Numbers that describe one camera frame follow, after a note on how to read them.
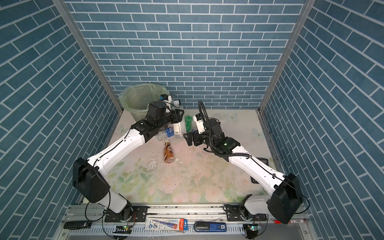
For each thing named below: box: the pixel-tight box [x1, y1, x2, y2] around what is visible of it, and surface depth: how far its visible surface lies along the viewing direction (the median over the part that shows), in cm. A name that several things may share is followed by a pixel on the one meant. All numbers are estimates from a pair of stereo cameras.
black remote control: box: [63, 221, 92, 229], surface depth 70 cm
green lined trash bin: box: [118, 83, 170, 122], surface depth 100 cm
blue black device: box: [193, 222, 227, 232], surface depth 70 cm
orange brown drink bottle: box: [164, 139, 174, 164], surface depth 92 cm
